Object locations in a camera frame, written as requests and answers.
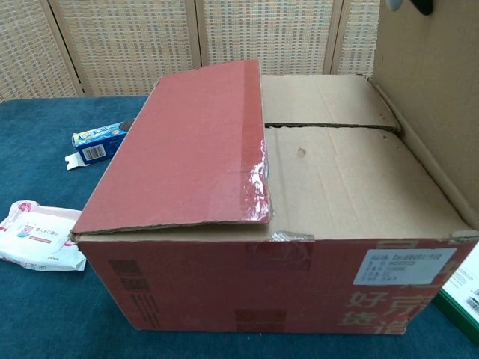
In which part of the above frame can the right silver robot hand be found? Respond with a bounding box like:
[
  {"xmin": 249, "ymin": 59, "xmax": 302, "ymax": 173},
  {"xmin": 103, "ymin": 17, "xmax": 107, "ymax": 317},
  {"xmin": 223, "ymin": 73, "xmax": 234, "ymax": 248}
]
[{"xmin": 386, "ymin": 0, "xmax": 436, "ymax": 16}]

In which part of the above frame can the brown cardboard box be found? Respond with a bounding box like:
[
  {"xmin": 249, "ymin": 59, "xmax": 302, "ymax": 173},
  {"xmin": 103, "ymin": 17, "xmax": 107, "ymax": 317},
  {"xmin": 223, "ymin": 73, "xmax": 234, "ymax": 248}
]
[{"xmin": 69, "ymin": 0, "xmax": 479, "ymax": 334}]

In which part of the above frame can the white and green packet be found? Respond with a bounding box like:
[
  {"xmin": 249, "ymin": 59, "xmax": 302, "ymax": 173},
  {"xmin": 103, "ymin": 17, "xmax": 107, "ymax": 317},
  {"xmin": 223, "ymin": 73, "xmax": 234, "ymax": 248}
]
[{"xmin": 435, "ymin": 257, "xmax": 479, "ymax": 340}]

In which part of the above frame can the blue cookie box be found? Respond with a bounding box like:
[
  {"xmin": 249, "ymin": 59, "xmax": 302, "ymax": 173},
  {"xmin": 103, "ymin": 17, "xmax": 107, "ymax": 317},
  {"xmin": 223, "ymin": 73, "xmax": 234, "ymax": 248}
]
[{"xmin": 64, "ymin": 119, "xmax": 132, "ymax": 171}]

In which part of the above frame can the woven folding screen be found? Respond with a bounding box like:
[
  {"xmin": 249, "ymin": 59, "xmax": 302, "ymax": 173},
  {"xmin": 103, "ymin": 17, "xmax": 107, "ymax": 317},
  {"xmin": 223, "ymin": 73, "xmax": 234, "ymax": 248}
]
[{"xmin": 0, "ymin": 0, "xmax": 381, "ymax": 104}]

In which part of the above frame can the pink white wet wipes pack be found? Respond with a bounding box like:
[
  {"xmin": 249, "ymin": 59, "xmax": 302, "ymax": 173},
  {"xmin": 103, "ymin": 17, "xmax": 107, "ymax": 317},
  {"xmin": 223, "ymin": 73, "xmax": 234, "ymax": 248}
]
[{"xmin": 0, "ymin": 200, "xmax": 88, "ymax": 272}]

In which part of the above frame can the blue felt table cover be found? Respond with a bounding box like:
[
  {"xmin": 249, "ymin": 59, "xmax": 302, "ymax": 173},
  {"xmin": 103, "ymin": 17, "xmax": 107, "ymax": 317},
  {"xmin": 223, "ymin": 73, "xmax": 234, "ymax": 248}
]
[{"xmin": 0, "ymin": 95, "xmax": 479, "ymax": 359}]

